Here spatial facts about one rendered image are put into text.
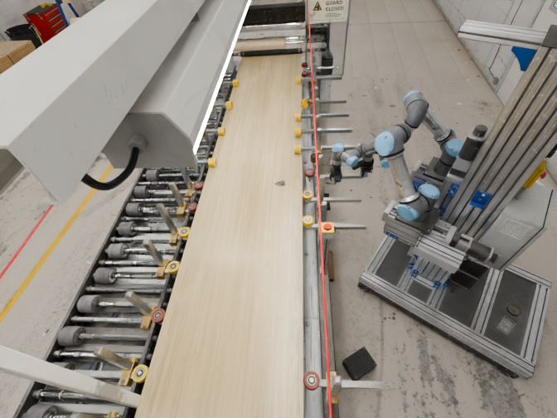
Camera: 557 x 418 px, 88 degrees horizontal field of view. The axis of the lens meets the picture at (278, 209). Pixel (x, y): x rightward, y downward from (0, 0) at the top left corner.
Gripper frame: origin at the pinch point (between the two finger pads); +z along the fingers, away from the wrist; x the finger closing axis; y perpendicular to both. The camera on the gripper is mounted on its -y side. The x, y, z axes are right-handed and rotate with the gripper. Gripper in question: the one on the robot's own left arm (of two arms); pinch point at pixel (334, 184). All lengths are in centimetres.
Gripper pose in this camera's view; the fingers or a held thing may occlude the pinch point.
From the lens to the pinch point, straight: 226.4
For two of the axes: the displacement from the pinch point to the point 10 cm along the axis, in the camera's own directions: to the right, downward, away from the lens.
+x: -10.0, 0.1, 0.8
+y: 0.5, -7.7, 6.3
